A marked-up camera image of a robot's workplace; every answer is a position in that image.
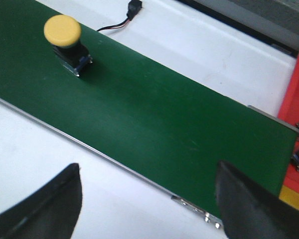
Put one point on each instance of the yellow tray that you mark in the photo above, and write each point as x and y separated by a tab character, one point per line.
289	196

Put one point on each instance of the aluminium conveyor frame rail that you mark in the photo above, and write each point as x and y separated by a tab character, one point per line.
208	218

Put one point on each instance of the green conveyor belt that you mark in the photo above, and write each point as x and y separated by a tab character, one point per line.
153	120

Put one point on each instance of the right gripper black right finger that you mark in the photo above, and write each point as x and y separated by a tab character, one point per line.
249	211

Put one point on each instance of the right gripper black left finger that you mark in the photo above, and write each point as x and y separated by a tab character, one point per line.
51	212

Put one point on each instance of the red tray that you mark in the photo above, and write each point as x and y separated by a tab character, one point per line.
289	112

